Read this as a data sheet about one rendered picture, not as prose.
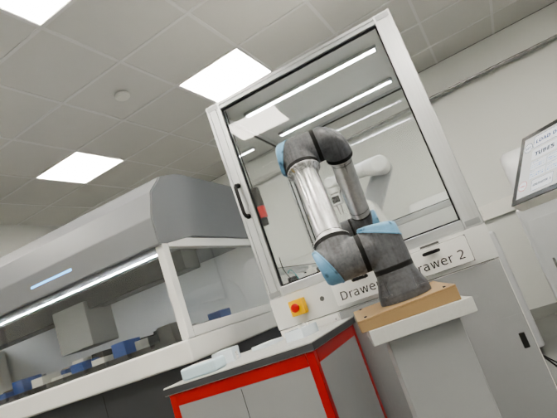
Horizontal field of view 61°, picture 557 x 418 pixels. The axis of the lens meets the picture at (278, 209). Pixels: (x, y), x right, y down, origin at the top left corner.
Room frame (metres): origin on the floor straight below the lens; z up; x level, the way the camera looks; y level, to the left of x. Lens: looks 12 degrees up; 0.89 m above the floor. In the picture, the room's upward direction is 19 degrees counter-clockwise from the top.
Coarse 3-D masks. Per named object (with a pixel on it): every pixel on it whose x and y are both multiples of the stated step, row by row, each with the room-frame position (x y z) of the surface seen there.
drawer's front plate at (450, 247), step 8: (456, 240) 1.96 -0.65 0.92; (464, 240) 1.95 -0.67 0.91; (432, 248) 2.00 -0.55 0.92; (440, 248) 1.99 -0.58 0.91; (448, 248) 1.98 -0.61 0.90; (456, 248) 1.97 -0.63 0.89; (464, 248) 1.96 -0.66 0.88; (416, 256) 2.02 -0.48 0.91; (424, 256) 2.01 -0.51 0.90; (432, 256) 2.00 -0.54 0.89; (440, 256) 1.99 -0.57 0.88; (456, 256) 1.97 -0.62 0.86; (464, 256) 1.96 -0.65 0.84; (472, 256) 1.95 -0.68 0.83; (416, 264) 2.03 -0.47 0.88; (424, 264) 2.02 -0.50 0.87; (432, 264) 2.01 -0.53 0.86; (440, 264) 2.00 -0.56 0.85; (448, 264) 1.99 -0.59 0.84; (456, 264) 1.98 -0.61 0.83; (424, 272) 2.02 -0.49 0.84; (432, 272) 2.01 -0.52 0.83
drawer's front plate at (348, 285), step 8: (360, 280) 2.09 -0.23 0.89; (368, 280) 2.08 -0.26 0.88; (376, 280) 2.07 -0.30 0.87; (336, 288) 2.13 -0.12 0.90; (344, 288) 2.12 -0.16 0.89; (352, 288) 2.11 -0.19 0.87; (368, 288) 2.09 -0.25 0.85; (376, 288) 2.08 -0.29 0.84; (336, 296) 2.14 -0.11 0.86; (344, 296) 2.13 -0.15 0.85; (352, 296) 2.11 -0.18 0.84; (360, 296) 2.10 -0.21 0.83; (368, 296) 2.09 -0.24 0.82; (344, 304) 2.13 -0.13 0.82
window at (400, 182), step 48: (288, 96) 2.15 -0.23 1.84; (336, 96) 2.08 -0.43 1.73; (384, 96) 2.01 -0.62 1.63; (240, 144) 2.26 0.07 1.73; (384, 144) 2.04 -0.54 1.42; (288, 192) 2.21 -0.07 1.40; (336, 192) 2.13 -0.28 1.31; (384, 192) 2.07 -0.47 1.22; (432, 192) 2.00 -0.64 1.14; (288, 240) 2.23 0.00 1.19
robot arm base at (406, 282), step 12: (408, 264) 1.35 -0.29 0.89; (384, 276) 1.36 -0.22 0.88; (396, 276) 1.34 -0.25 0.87; (408, 276) 1.34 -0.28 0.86; (420, 276) 1.36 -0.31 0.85; (384, 288) 1.37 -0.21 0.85; (396, 288) 1.34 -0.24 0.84; (408, 288) 1.33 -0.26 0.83; (420, 288) 1.34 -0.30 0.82; (384, 300) 1.37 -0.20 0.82; (396, 300) 1.34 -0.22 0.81
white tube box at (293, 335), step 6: (312, 324) 1.95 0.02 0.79; (294, 330) 1.89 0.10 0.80; (300, 330) 1.87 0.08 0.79; (306, 330) 1.90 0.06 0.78; (312, 330) 1.94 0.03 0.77; (318, 330) 1.97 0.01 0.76; (288, 336) 1.90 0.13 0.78; (294, 336) 1.89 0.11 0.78; (300, 336) 1.88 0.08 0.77; (306, 336) 1.89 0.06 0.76; (288, 342) 1.91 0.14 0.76
